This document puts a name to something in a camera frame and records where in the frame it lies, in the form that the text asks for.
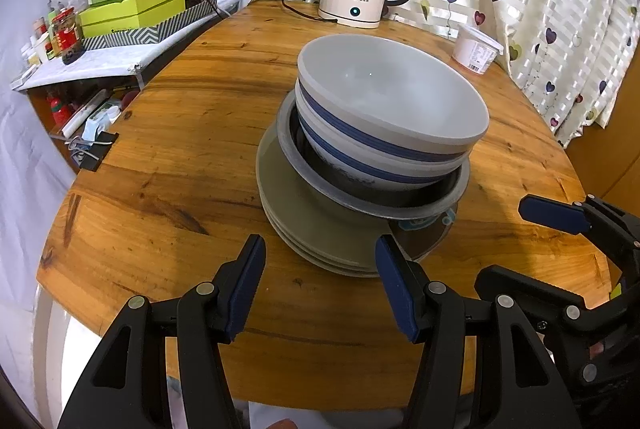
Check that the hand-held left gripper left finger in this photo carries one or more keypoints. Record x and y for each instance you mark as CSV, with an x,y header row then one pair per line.
x,y
245,289

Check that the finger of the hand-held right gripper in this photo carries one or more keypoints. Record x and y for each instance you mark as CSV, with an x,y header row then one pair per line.
x,y
550,214
545,304

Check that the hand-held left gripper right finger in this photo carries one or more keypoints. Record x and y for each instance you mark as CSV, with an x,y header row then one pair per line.
x,y
395,289

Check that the olive plate with blue flower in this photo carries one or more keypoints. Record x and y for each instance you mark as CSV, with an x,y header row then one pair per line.
x,y
320,259
345,273

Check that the stainless steel bowl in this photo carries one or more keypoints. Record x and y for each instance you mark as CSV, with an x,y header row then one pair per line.
x,y
425,210

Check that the stack of grey plates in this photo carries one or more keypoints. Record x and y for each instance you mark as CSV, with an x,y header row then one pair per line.
x,y
300,209

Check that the small white blue-banded bowl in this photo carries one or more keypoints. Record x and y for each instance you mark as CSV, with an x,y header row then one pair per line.
x,y
390,79

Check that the wooden cabinet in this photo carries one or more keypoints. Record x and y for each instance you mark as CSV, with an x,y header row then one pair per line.
x,y
605,149

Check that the white plastic tub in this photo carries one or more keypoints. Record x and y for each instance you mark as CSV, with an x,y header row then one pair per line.
x,y
475,54

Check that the white tube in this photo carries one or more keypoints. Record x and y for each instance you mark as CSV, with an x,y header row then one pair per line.
x,y
85,111

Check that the small red bottle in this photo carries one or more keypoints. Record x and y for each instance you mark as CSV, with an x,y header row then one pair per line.
x,y
57,106

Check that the white shelf board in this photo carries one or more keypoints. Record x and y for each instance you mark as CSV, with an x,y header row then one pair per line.
x,y
90,66

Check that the zigzag patterned box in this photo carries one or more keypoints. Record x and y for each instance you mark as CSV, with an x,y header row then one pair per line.
x,y
150,34

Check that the lime green box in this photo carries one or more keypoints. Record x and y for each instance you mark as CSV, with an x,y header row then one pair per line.
x,y
125,14

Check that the red lidded jar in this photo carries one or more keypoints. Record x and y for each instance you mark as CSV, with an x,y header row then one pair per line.
x,y
65,34

